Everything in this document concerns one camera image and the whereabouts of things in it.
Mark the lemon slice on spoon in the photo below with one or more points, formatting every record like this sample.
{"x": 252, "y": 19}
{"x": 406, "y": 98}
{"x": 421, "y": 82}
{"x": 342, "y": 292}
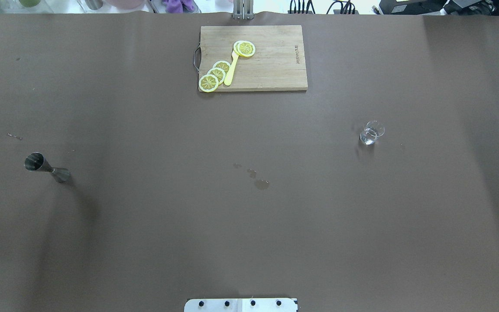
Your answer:
{"x": 244, "y": 48}

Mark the steel jigger measuring cup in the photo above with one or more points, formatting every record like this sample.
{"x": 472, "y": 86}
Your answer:
{"x": 36, "y": 162}

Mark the aluminium frame post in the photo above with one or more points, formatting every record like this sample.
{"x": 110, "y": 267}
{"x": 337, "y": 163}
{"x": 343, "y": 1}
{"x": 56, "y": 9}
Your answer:
{"x": 243, "y": 10}

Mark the lemon slice middle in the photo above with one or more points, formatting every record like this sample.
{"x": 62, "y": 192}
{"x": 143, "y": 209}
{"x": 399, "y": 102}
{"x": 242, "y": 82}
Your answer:
{"x": 219, "y": 73}

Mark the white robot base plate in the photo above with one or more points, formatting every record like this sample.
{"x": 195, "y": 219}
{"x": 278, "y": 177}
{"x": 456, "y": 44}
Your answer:
{"x": 242, "y": 305}

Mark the wooden cutting board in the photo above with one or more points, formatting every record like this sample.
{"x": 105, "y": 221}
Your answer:
{"x": 278, "y": 64}

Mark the black power strip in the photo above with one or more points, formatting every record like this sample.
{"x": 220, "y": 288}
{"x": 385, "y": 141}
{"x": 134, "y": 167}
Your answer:
{"x": 301, "y": 7}

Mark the clear glass cup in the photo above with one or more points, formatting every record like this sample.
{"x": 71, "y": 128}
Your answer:
{"x": 372, "y": 132}

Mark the lemon slice front left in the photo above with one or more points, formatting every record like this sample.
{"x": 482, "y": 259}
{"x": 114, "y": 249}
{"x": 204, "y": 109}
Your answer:
{"x": 208, "y": 83}

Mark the purple cloth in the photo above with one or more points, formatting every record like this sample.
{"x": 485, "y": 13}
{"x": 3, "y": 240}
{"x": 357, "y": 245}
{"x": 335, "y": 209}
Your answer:
{"x": 180, "y": 6}

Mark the lemon slice rear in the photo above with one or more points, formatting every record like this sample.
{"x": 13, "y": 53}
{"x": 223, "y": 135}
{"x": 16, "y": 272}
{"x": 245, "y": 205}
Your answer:
{"x": 224, "y": 65}

